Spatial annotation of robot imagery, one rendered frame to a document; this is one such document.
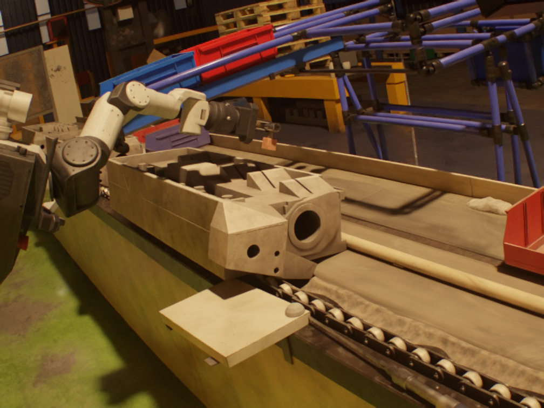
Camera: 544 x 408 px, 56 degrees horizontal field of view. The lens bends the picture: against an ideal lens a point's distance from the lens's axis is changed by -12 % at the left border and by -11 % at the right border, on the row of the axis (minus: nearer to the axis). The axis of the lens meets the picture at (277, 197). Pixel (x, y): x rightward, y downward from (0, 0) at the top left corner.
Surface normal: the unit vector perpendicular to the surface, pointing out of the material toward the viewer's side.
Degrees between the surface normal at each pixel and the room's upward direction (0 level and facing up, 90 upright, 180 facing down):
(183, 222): 80
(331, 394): 90
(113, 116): 67
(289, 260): 90
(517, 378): 26
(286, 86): 90
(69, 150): 41
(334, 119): 90
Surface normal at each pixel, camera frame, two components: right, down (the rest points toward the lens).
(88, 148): 0.24, -0.62
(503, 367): -0.76, -0.38
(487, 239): -0.19, -0.93
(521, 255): -0.80, 0.39
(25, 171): 0.40, 0.21
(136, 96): 0.74, -0.38
